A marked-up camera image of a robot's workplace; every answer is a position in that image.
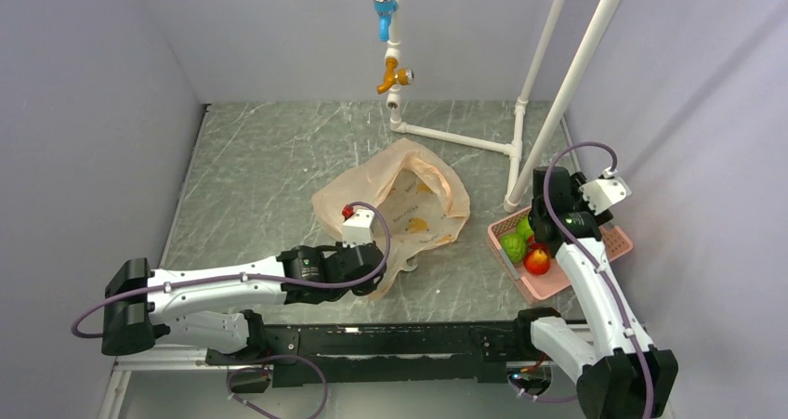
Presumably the green bumpy custard apple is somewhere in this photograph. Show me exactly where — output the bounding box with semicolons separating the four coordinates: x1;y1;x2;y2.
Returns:
499;232;528;265

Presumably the pink plastic basket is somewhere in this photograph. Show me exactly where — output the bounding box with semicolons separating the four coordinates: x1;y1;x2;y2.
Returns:
487;206;634;304

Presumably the green fake fruit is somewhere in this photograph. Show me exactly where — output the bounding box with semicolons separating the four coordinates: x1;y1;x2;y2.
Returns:
516;217;534;243

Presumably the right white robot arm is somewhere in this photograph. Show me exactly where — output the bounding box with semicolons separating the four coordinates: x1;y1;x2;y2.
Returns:
511;166;678;418

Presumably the orange banana-print plastic bag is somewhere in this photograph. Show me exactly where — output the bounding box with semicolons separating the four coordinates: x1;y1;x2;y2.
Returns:
311;138;470;300

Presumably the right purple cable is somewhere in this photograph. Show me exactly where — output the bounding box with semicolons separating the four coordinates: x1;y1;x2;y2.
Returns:
541;142;657;419

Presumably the red yellow fake apple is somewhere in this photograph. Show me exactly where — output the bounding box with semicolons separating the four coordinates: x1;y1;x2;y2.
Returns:
523;248;551;276

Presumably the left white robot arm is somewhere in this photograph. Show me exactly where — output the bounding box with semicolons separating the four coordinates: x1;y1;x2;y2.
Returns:
101;242;388;363

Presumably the blue tap valve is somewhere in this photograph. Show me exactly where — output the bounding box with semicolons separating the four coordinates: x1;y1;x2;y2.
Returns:
374;0;399;42

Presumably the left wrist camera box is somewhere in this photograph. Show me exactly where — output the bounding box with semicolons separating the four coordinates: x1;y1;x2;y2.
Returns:
341;204;375;247

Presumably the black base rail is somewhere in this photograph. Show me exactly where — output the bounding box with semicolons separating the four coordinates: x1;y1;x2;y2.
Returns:
204;321;542;387

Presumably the orange tap valve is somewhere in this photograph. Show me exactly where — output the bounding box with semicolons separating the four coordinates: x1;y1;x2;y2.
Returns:
376;57;414;95

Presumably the white PVC pipe frame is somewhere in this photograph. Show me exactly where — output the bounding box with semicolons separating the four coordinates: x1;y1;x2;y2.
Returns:
384;0;637;215

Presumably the purple cable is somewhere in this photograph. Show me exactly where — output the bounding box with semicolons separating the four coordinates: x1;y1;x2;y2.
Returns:
71;201;393;340
541;142;657;419

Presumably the silver open-end wrench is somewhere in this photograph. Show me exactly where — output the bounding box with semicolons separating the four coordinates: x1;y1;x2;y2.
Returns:
402;261;418;272

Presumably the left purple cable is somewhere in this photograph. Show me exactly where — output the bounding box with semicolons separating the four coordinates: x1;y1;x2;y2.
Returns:
71;201;393;340

